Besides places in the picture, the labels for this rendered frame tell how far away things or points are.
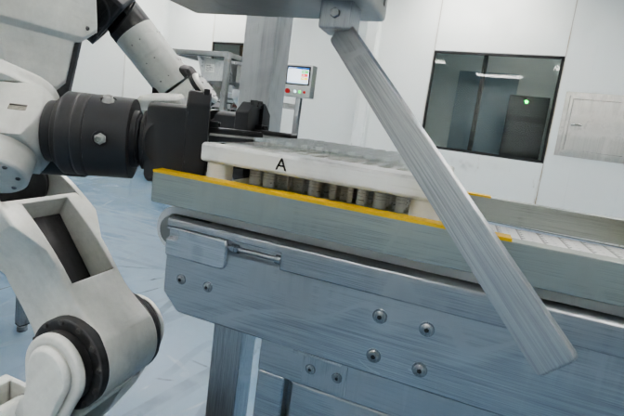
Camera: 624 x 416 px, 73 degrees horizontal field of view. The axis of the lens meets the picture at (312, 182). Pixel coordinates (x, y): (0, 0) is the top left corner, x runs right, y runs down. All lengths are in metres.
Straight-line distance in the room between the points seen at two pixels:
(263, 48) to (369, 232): 0.44
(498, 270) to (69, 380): 0.62
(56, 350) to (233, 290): 0.37
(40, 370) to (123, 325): 0.12
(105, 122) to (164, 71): 0.54
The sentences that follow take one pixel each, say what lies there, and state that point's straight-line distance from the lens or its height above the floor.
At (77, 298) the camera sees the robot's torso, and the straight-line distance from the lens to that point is 0.76.
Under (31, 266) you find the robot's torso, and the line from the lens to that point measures 0.81.
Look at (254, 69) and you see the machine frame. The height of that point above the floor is 1.04.
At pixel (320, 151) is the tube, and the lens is 0.43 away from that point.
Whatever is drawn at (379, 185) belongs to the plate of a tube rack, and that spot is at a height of 0.92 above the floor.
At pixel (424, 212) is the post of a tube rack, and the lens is 0.38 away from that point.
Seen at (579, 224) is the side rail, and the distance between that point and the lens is 0.65.
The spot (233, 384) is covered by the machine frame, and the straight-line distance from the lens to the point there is 0.86.
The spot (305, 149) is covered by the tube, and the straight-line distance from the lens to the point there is 0.44.
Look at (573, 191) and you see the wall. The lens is 5.38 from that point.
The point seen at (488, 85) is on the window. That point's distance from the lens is 5.38.
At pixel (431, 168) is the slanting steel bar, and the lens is 0.29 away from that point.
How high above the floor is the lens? 0.96
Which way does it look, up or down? 8 degrees down
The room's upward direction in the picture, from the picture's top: 7 degrees clockwise
